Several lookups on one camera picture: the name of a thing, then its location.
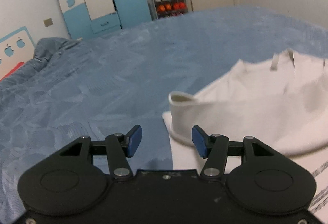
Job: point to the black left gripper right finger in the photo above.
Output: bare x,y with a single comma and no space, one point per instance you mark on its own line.
256,175

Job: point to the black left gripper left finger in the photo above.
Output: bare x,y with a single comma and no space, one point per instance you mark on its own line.
77,176

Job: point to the white t-shirt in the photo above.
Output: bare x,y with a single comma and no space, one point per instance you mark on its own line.
281,101

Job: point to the blue bedspread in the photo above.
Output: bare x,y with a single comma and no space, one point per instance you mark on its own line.
110,83

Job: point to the brown wall switch plate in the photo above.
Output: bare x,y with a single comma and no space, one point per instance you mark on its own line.
48,22

